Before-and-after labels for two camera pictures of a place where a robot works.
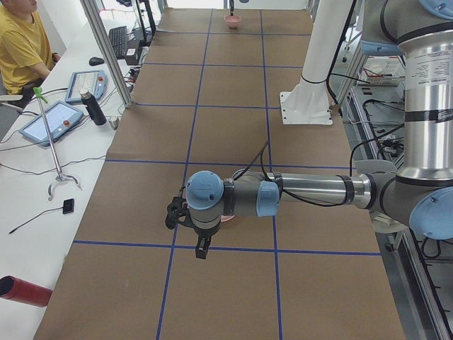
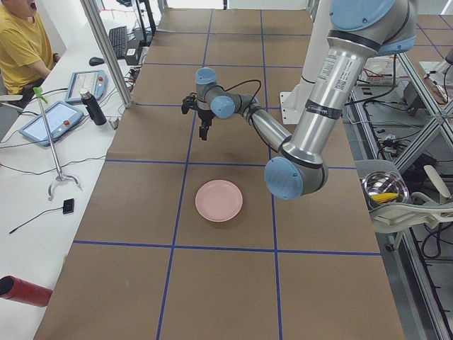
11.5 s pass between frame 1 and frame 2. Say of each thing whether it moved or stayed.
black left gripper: moved
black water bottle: stayed
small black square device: stayed
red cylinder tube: stayed
